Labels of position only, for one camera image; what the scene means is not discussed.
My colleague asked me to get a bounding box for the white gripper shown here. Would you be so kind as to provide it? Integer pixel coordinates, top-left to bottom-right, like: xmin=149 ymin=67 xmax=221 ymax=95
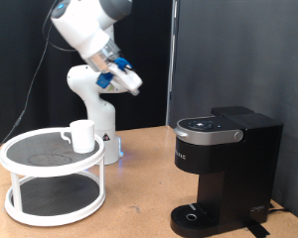
xmin=108 ymin=62 xmax=144 ymax=97

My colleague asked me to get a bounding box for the white ceramic mug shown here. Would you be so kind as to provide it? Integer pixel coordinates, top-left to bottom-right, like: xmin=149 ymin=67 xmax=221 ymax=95
xmin=60 ymin=119 xmax=96 ymax=154

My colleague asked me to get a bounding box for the silver Keurig handle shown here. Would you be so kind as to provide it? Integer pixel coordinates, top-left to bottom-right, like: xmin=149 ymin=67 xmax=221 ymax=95
xmin=173 ymin=118 xmax=245 ymax=146

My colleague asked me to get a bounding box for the black Keurig coffee machine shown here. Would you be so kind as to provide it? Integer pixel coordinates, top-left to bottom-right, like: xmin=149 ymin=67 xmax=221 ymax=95
xmin=170 ymin=105 xmax=284 ymax=238

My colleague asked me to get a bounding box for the black Keurig drip tray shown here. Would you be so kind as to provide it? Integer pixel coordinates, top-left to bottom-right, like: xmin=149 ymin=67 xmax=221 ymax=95
xmin=170 ymin=202 xmax=220 ymax=238

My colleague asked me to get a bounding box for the black curtain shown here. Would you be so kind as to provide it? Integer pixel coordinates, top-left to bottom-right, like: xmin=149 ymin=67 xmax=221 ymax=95
xmin=0 ymin=0 xmax=174 ymax=147

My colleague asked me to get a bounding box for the white two-tier turntable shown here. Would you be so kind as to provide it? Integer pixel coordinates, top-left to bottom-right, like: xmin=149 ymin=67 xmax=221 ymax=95
xmin=0 ymin=127 xmax=107 ymax=228

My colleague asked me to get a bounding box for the black tape strip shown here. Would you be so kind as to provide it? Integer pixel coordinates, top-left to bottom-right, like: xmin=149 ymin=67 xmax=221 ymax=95
xmin=244 ymin=222 xmax=271 ymax=238

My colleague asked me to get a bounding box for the blue cable clip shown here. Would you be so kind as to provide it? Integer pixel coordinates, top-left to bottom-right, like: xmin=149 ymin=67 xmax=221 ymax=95
xmin=114 ymin=57 xmax=133 ymax=71

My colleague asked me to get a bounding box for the wrist camera on blue mount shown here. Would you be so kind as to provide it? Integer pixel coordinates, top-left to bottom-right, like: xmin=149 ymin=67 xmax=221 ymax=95
xmin=94 ymin=71 xmax=116 ymax=94

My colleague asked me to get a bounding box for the grey vertical frame pole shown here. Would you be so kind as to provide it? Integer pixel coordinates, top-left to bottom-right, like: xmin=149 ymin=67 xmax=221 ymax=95
xmin=164 ymin=0 xmax=181 ymax=127

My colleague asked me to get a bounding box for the thin black cable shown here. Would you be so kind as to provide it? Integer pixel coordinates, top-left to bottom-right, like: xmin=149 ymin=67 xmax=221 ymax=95
xmin=0 ymin=0 xmax=77 ymax=159

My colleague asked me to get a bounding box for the black power cord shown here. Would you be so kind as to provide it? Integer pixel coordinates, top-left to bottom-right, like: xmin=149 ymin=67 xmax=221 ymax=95
xmin=267 ymin=201 xmax=291 ymax=216

